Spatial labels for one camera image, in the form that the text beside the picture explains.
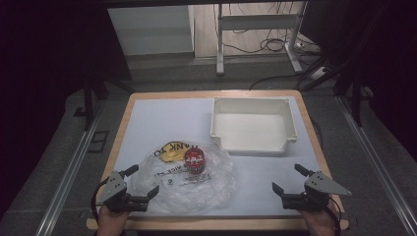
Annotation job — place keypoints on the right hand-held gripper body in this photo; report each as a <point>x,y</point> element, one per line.
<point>323,185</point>

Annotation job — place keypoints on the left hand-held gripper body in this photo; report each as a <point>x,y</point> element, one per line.
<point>113,190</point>

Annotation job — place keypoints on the clear plastic bag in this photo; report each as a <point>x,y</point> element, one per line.
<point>196,196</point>

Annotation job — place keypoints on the white plastic box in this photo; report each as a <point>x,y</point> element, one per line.
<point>252,131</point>

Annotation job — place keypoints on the person's left hand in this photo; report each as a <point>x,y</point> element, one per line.
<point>111,223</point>

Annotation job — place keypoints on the person's right hand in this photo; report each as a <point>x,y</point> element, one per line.
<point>319,223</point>

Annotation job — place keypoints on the white table mat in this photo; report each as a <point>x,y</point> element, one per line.
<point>255,177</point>

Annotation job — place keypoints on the wooden table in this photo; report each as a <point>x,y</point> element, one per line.
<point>209,224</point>

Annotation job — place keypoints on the black metal stand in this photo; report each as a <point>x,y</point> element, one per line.
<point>88,105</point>
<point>355,98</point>

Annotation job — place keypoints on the white power strip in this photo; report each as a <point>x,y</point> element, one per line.
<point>318,73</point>

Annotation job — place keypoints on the white cabinet panel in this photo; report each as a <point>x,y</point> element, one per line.
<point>150,29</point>

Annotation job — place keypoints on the black floor frame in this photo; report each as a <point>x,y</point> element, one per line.
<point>98,141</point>

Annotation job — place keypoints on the aluminium floor rail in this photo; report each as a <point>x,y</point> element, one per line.
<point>65,183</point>
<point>377,164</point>

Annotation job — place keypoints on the white metal desk frame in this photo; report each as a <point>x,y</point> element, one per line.
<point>255,22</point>

